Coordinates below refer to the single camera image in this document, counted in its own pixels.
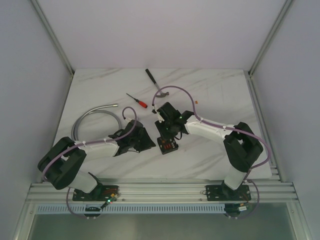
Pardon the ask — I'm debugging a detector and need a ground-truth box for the black fuse box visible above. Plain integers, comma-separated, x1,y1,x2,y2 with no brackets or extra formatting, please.
157,137,179,155

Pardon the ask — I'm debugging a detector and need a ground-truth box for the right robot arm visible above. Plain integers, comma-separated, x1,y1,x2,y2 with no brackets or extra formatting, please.
152,102,264,200

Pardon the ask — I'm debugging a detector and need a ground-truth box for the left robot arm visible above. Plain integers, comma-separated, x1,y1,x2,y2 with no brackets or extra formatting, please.
37,120,156,201

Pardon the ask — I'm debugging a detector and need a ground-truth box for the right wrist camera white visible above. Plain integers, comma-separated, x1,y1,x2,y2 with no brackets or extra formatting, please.
151,105,165,123

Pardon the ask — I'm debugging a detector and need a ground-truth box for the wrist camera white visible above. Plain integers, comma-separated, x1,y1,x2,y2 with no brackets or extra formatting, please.
123,117,136,123
151,105,165,123

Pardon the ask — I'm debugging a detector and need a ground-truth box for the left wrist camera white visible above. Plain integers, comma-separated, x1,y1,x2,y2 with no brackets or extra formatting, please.
123,117,136,123

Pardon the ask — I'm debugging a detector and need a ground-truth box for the claw hammer black handle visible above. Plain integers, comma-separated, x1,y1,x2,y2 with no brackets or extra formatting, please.
145,69,170,98

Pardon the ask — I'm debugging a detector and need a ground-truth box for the red handled screwdriver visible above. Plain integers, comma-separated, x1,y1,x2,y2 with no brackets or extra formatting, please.
126,93,148,109

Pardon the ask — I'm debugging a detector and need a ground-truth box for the flexible metal hose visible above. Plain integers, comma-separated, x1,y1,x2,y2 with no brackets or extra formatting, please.
71,104,123,137

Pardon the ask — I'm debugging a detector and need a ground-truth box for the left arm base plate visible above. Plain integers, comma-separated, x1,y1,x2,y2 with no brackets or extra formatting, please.
72,185,119,202

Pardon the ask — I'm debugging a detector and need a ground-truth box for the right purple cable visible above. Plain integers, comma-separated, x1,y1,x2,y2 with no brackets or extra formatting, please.
151,85,273,221

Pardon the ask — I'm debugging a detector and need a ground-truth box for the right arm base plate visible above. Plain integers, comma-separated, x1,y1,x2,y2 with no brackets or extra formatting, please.
204,184,252,202

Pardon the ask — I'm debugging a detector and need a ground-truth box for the aluminium front rail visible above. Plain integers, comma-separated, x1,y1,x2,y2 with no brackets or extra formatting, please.
26,179,299,204

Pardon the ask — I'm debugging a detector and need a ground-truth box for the slotted cable duct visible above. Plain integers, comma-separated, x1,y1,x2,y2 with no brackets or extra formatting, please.
36,203,226,215

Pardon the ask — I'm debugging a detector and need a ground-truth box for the right aluminium frame post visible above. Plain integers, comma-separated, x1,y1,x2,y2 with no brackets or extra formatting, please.
248,0,295,77

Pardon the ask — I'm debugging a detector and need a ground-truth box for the aluminium frame post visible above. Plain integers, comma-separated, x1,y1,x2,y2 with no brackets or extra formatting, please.
248,0,295,77
28,0,75,76

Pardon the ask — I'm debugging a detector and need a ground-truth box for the left aluminium frame post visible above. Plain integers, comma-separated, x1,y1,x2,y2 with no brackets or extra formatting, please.
28,0,75,76

